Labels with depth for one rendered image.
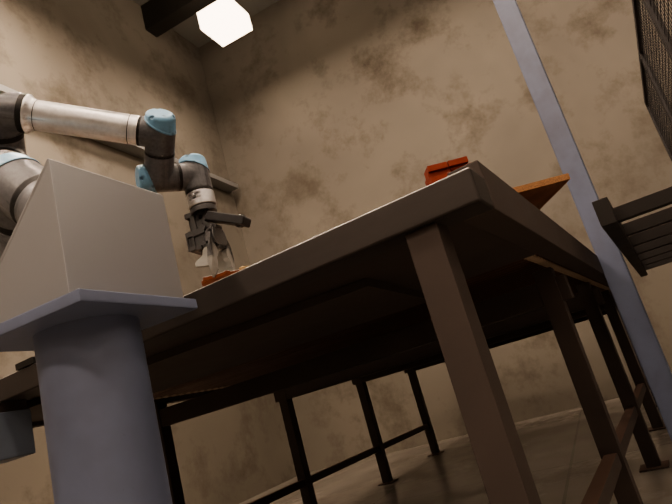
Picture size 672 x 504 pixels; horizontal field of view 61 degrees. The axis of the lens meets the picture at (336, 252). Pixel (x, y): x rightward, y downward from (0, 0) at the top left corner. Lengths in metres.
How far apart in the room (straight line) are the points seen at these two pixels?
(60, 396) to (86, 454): 0.10
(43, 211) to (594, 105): 6.04
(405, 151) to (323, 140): 1.10
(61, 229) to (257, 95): 7.08
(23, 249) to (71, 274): 0.11
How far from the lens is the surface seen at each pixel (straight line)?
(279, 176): 7.44
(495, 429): 0.94
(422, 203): 0.96
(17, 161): 1.24
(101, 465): 0.97
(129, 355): 1.01
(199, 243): 1.54
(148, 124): 1.51
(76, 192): 1.06
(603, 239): 2.87
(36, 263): 1.03
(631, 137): 6.51
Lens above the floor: 0.61
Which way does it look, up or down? 15 degrees up
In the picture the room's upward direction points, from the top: 16 degrees counter-clockwise
